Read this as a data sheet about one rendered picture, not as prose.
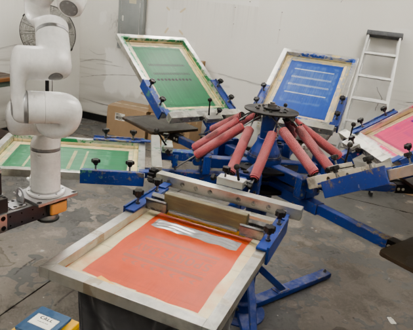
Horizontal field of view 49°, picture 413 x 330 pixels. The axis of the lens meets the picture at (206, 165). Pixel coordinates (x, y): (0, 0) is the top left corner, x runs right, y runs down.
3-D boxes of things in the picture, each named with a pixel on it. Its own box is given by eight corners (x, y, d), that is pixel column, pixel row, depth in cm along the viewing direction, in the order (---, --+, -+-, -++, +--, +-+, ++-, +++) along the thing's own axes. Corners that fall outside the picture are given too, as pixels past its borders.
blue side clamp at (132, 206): (133, 224, 182) (134, 208, 180) (122, 221, 184) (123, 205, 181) (168, 200, 208) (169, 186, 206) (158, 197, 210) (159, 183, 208)
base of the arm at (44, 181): (12, 188, 155) (11, 145, 150) (44, 179, 165) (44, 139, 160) (41, 202, 147) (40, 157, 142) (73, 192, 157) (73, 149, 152)
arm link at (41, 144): (65, 152, 148) (65, 104, 143) (21, 153, 143) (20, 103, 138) (61, 143, 157) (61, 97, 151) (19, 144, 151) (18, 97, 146)
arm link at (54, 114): (84, 147, 121) (6, 148, 114) (65, 128, 155) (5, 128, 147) (84, 93, 118) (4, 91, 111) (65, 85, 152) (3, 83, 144)
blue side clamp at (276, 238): (266, 265, 163) (269, 248, 161) (253, 261, 165) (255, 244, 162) (286, 232, 189) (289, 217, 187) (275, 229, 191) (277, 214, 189)
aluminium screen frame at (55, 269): (213, 343, 120) (215, 331, 119) (39, 276, 140) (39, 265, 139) (284, 229, 190) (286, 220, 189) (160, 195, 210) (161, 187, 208)
